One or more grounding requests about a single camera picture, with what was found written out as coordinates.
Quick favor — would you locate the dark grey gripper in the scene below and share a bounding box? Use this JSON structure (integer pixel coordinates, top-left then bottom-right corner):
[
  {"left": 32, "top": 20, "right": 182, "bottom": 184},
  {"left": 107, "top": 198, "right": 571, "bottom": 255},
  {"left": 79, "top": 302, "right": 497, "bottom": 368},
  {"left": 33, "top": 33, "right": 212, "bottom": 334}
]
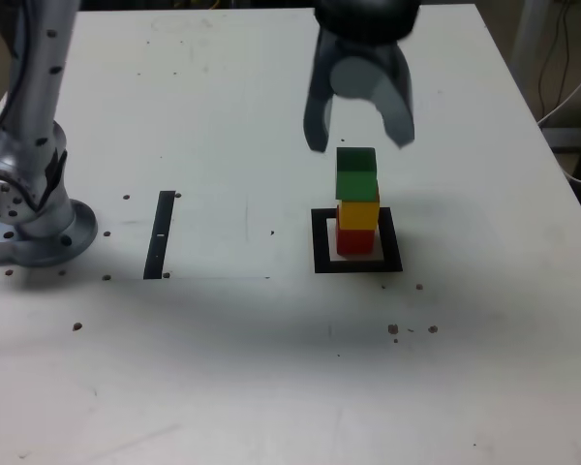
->
[{"left": 302, "top": 27, "right": 416, "bottom": 154}]

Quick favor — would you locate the green cube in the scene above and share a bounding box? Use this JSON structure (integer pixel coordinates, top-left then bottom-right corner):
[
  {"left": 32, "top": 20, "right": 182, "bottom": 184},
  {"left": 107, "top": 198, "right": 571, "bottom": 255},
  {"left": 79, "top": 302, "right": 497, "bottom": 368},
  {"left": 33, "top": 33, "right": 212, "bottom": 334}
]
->
[{"left": 335, "top": 146, "right": 381, "bottom": 202}]

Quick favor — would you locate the yellow cube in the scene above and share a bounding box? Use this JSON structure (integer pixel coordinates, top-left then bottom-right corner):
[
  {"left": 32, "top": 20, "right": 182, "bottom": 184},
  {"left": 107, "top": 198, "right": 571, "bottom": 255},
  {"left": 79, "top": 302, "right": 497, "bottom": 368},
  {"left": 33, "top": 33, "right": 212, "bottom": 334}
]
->
[{"left": 337, "top": 197, "right": 382, "bottom": 233}]

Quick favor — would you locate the red cube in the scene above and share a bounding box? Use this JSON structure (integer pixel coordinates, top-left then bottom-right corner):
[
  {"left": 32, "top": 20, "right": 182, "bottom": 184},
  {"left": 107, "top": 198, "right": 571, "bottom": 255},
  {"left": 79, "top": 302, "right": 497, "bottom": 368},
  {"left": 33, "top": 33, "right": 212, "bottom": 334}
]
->
[{"left": 336, "top": 227, "right": 375, "bottom": 257}]

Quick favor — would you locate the black tape square outline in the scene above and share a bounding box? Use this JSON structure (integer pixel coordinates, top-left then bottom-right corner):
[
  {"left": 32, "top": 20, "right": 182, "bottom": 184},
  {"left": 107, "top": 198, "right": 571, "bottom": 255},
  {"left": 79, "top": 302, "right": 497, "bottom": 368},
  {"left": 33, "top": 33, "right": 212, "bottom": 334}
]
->
[{"left": 310, "top": 206, "right": 404, "bottom": 275}]

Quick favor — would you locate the black tape strip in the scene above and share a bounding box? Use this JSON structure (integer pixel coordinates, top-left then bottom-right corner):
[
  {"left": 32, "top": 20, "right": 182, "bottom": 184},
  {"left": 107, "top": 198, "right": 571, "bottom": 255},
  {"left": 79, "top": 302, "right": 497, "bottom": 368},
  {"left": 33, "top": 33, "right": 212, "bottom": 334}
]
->
[{"left": 142, "top": 190, "right": 176, "bottom": 281}]

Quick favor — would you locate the white post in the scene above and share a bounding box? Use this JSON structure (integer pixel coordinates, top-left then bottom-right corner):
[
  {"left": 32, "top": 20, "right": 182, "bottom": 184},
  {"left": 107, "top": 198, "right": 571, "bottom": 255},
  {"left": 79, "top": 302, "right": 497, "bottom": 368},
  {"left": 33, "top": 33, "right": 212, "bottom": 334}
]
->
[{"left": 509, "top": 0, "right": 556, "bottom": 93}]

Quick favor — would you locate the thin black cable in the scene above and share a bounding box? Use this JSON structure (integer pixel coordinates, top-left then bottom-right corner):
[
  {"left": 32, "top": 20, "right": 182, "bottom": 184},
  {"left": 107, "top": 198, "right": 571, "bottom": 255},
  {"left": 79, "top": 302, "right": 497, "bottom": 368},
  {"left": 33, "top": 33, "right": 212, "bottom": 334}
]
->
[{"left": 536, "top": 0, "right": 570, "bottom": 115}]

